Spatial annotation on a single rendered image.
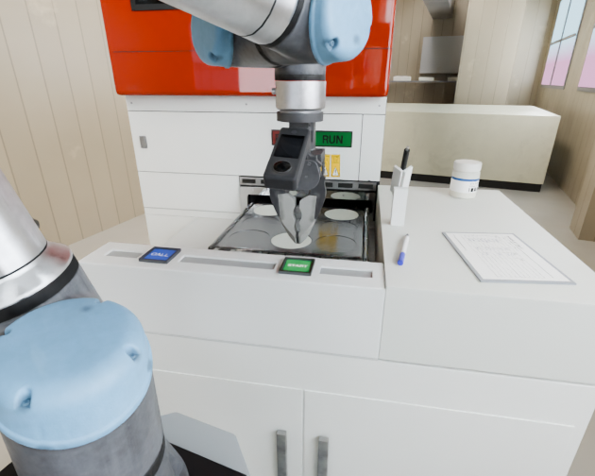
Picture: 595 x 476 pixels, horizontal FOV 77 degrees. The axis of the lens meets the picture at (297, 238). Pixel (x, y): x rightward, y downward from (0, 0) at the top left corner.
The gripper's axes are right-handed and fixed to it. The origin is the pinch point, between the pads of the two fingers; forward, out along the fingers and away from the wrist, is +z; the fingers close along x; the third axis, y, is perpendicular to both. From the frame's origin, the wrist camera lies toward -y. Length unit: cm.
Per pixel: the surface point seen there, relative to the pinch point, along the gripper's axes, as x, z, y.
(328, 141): 1, -7, 58
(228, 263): 13.1, 6.4, 1.0
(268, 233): 12.7, 11.9, 29.2
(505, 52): -227, -67, 672
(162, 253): 25.8, 5.6, 1.1
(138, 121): 63, -12, 58
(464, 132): -130, 35, 448
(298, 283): -1.0, 6.4, -4.1
